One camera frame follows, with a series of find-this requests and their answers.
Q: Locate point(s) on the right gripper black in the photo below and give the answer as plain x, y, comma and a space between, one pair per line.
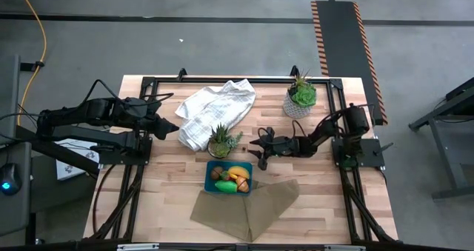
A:
292, 147

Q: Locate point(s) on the grey desk panel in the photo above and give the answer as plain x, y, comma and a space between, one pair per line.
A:
7, 95

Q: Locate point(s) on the black diagonal metal beam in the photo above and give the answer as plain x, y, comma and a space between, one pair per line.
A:
55, 152

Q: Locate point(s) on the black metal table frame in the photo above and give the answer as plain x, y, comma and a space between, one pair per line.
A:
455, 192

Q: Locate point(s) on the brown toy kiwi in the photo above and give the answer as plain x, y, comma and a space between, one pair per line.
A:
216, 173

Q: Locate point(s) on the grey desk top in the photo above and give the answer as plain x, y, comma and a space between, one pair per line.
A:
15, 214

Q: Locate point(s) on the black aluminium table frame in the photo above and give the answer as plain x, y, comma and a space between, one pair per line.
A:
259, 80

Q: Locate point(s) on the orange toy fruit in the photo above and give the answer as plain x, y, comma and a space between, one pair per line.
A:
243, 185

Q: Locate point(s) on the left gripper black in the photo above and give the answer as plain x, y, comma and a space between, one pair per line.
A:
142, 114

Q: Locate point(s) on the small yellow toy pepper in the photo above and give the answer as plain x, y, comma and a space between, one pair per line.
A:
233, 176

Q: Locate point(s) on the small spiky succulent pot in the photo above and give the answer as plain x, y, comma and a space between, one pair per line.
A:
221, 143

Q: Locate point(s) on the tan cloth napkin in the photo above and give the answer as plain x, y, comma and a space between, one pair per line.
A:
229, 214

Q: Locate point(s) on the black computer mouse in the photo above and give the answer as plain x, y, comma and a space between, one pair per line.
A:
9, 178

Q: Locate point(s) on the silver metal bracket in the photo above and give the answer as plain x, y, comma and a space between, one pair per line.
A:
345, 248
137, 247

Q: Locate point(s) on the black mat with striped edges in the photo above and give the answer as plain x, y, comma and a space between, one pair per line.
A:
344, 58

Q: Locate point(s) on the green toy mango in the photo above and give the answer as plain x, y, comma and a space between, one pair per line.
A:
226, 186

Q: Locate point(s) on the white checked kitchen towel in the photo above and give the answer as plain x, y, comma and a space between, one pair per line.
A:
215, 110

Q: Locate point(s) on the yellow toy banana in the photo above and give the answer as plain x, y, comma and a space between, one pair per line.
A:
240, 170

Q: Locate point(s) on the white paper booklet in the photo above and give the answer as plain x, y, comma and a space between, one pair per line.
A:
74, 164

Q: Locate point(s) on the blue plastic tupperware container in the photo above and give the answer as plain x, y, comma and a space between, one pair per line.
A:
208, 188

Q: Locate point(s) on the white triangle-patterned planter with plant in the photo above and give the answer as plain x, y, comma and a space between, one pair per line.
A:
300, 99

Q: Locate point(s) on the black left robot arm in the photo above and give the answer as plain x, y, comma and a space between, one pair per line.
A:
74, 114

